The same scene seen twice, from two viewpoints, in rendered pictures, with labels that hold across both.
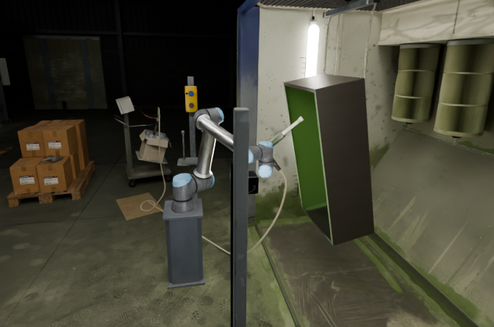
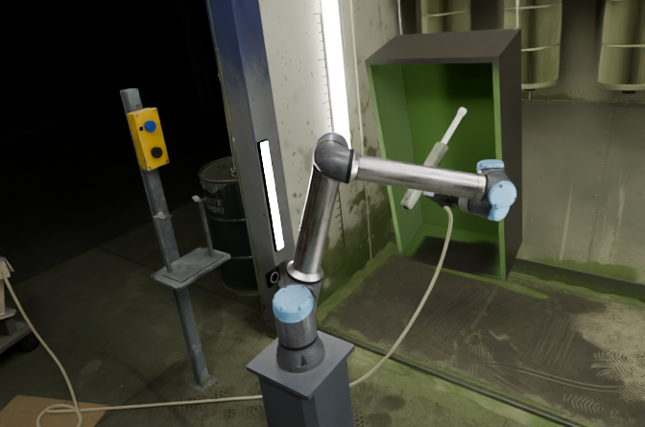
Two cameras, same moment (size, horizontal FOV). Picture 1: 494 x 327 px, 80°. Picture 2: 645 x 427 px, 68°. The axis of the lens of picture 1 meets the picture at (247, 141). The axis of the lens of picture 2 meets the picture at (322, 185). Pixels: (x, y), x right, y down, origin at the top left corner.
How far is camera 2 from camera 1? 1.66 m
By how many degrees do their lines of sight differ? 39
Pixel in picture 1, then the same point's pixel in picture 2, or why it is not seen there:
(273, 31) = not seen: outside the picture
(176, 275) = not seen: outside the picture
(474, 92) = (554, 29)
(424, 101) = not seen: hidden behind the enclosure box
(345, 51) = not seen: outside the picture
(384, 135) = not seen: hidden behind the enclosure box
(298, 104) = (381, 93)
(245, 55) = (243, 22)
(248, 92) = (260, 95)
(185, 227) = (335, 386)
